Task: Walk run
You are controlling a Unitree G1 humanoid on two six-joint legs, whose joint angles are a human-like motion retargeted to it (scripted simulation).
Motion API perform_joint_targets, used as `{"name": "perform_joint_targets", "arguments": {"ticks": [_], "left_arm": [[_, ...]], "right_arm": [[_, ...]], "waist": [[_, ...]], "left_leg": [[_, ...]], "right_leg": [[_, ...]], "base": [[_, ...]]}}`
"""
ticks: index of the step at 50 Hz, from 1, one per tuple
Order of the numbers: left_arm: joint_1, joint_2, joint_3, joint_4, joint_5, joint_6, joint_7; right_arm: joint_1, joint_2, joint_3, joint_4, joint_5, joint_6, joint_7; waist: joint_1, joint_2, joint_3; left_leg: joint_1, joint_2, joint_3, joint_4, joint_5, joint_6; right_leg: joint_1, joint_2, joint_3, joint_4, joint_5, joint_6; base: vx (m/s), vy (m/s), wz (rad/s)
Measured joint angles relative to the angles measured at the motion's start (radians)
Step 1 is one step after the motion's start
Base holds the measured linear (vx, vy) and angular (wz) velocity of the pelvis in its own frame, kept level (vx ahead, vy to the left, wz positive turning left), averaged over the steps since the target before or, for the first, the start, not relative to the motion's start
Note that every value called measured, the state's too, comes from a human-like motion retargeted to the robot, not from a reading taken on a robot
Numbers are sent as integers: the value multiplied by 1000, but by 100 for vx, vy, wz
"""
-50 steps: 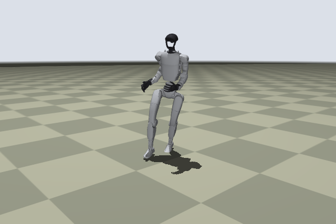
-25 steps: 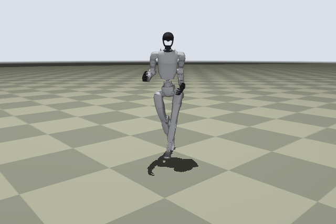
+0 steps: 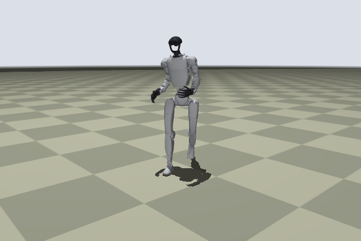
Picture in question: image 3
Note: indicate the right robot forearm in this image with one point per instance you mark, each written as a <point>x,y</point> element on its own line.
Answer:
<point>164,86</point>

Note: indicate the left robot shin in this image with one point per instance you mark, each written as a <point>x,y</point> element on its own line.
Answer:
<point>192,141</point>

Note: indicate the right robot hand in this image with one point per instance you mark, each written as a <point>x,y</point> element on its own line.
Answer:
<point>155,94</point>

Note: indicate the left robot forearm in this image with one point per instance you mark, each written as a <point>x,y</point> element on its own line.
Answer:
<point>195,84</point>

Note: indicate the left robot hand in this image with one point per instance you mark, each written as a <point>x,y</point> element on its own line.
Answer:
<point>186,93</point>

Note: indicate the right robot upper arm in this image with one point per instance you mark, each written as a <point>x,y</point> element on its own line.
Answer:
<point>164,65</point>

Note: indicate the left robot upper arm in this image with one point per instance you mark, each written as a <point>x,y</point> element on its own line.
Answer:
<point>192,61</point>

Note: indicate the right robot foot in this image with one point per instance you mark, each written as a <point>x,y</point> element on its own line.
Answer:
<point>168,170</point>

